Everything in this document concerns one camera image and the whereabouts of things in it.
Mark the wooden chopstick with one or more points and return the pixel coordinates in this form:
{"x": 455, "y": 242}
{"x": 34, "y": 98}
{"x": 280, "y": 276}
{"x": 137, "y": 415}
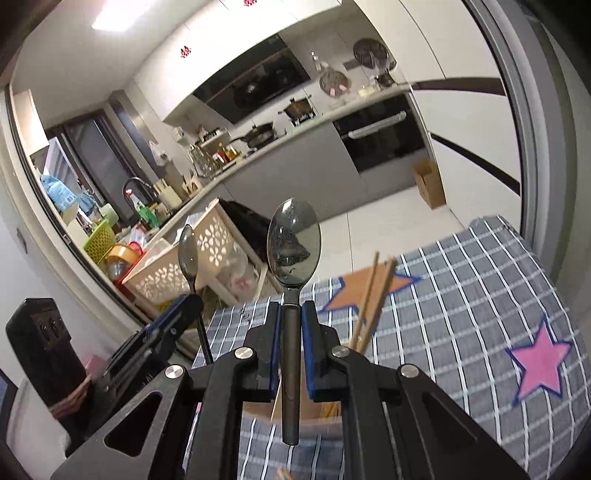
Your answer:
{"x": 367, "y": 290}
{"x": 381, "y": 300}

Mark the black built-in oven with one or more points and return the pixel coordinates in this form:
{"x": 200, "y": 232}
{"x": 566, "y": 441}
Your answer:
{"x": 383, "y": 143}

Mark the white plastic bag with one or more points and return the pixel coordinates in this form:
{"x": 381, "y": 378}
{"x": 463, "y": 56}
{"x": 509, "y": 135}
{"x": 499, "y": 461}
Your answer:
{"x": 157, "y": 154}

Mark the black range hood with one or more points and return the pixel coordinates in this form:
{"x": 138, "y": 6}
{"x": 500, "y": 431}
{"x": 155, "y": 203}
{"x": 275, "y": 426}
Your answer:
{"x": 258, "y": 83}

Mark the white refrigerator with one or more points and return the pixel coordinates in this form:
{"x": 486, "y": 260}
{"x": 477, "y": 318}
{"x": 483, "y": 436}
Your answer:
{"x": 461, "y": 129}

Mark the black kitchen faucet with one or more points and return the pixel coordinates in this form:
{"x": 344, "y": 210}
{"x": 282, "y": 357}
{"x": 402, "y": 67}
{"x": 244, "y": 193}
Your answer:
{"x": 138, "y": 182}

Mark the black wok with lid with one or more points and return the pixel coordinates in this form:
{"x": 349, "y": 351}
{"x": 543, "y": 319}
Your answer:
{"x": 256, "y": 134}

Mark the white knife block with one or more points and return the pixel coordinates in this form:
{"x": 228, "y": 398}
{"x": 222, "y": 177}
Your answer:
{"x": 168, "y": 194}

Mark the yellow-green plastic basket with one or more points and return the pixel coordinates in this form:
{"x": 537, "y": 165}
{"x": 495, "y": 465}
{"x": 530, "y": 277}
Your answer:
{"x": 99, "y": 240}

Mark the beige flower-cutout trolley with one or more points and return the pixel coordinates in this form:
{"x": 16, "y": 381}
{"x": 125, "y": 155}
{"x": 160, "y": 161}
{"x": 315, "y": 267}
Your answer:
{"x": 212, "y": 240}

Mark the cardboard box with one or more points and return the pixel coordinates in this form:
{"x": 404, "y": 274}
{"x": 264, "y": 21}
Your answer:
{"x": 429, "y": 184}

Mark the black cloth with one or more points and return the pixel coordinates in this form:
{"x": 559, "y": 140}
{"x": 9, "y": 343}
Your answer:
{"x": 244, "y": 214}

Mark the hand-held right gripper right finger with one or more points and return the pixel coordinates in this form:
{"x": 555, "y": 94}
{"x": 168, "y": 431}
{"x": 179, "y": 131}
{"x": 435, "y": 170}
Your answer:
{"x": 309, "y": 350}

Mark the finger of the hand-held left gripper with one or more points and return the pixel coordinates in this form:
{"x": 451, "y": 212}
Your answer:
{"x": 168, "y": 314}

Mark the dark grey spoon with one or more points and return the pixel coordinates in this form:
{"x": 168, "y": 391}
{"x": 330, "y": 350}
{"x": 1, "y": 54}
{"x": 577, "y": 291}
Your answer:
{"x": 293, "y": 240}
{"x": 187, "y": 254}

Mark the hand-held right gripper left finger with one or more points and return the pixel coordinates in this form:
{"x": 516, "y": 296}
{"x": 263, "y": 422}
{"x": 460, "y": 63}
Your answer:
{"x": 275, "y": 350}

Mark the beige utensil holder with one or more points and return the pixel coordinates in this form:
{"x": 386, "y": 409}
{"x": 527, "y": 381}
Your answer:
{"x": 261, "y": 410}

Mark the ceiling light panel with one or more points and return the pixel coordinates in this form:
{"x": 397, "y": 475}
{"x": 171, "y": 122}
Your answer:
{"x": 120, "y": 16}

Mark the checked star tablecloth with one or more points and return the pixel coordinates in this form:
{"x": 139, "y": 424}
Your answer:
{"x": 461, "y": 300}

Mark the dark wall switch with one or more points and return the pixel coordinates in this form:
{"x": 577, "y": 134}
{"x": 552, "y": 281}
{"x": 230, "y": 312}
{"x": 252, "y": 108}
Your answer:
{"x": 21, "y": 241}

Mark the blue hanging bag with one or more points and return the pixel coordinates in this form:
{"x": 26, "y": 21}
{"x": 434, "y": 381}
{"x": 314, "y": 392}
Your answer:
{"x": 60, "y": 194}

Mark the orange basin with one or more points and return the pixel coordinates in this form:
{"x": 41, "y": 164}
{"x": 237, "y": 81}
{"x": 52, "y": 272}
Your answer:
{"x": 124, "y": 258}

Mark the round steamer rack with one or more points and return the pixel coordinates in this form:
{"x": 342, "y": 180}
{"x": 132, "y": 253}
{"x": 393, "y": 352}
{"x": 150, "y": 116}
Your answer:
{"x": 334, "y": 82}

